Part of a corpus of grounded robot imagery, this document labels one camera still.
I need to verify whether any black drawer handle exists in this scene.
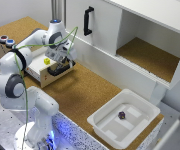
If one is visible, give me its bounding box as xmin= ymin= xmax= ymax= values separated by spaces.
xmin=46 ymin=63 xmax=73 ymax=77

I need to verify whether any blue button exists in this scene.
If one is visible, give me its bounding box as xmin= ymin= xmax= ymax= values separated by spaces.
xmin=5 ymin=38 xmax=16 ymax=48

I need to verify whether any red button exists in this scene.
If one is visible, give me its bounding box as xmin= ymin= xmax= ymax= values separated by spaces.
xmin=0 ymin=34 xmax=8 ymax=44

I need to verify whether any black door handle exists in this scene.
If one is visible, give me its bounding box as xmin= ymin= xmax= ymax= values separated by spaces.
xmin=83 ymin=5 xmax=95 ymax=37

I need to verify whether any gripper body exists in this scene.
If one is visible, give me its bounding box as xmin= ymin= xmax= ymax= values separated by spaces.
xmin=44 ymin=40 xmax=79 ymax=66

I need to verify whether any green cable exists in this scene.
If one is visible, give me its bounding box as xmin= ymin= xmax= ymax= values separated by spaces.
xmin=11 ymin=26 xmax=79 ymax=150

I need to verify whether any wooden drawer box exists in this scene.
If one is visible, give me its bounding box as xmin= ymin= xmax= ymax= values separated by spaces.
xmin=0 ymin=16 xmax=58 ymax=65

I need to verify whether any white sliding door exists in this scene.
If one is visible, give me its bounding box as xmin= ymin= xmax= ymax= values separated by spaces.
xmin=65 ymin=0 xmax=124 ymax=57

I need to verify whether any white plastic box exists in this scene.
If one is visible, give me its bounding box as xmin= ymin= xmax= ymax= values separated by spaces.
xmin=86 ymin=88 xmax=162 ymax=150

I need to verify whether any white cabinet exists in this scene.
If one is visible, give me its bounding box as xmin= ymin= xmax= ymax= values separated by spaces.
xmin=64 ymin=0 xmax=180 ymax=108

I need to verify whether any purple block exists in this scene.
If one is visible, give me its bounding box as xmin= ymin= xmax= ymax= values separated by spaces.
xmin=117 ymin=111 xmax=127 ymax=120

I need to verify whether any wooden drawer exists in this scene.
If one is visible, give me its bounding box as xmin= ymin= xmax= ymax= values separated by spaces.
xmin=24 ymin=46 xmax=76 ymax=89

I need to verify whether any yellow block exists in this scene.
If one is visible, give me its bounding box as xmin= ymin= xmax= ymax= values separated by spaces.
xmin=43 ymin=57 xmax=52 ymax=66

